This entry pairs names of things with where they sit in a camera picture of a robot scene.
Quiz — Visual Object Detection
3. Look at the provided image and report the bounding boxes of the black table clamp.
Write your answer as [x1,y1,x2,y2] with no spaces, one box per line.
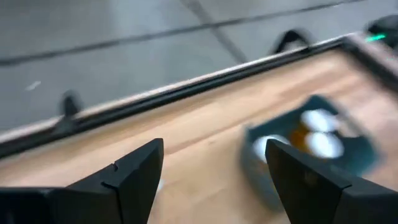
[270,28,313,55]
[55,90,85,131]

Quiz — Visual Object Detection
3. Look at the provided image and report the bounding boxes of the orange white-capped pill bottle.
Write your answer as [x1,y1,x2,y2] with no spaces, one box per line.
[300,108,340,133]
[252,134,292,164]
[289,124,345,159]

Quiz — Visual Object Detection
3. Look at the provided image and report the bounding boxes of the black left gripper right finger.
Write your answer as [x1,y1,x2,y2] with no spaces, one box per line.
[264,138,398,224]

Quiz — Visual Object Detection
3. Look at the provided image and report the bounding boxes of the black aluminium table frame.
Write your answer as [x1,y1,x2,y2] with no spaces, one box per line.
[0,32,398,159]

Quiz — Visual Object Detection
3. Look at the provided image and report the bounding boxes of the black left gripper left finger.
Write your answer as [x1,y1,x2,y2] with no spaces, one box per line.
[0,138,165,224]

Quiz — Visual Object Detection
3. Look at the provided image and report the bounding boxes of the teal plastic bin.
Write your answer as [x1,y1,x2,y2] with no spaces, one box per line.
[241,95,379,212]

